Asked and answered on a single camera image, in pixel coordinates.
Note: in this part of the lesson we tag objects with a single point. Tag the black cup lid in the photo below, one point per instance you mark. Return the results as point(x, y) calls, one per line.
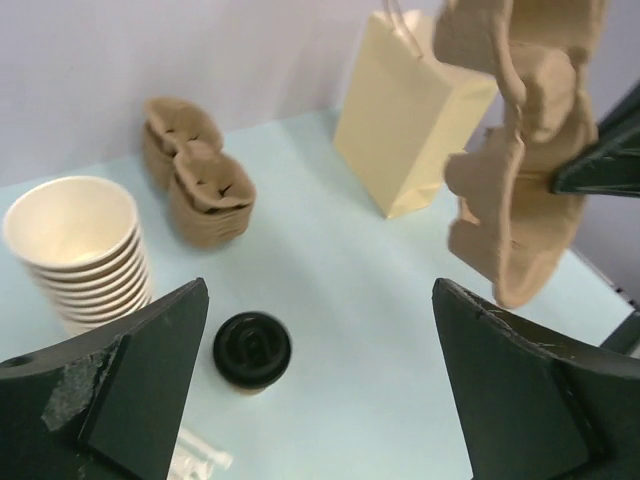
point(251, 351)

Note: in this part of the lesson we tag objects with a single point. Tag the single cardboard cup carrier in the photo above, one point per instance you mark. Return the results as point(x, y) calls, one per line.
point(510, 227)

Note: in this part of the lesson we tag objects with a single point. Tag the pile of wrapped straws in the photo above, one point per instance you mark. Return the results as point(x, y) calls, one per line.
point(195, 459)

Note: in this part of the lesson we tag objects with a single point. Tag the cardboard cup carrier stack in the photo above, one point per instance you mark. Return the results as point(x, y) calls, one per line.
point(210, 194)

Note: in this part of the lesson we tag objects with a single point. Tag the brown paper bag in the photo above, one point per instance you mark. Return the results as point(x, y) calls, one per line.
point(405, 112)

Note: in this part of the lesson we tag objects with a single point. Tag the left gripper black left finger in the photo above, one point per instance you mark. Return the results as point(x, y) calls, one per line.
point(106, 404)

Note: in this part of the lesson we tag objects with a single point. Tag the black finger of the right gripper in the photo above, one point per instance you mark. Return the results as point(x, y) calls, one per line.
point(610, 166)

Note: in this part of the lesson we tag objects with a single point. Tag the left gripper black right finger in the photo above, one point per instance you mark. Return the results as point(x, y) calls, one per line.
point(534, 403)

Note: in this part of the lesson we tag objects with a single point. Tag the stack of paper cups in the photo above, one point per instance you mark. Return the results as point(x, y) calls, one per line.
point(80, 239)

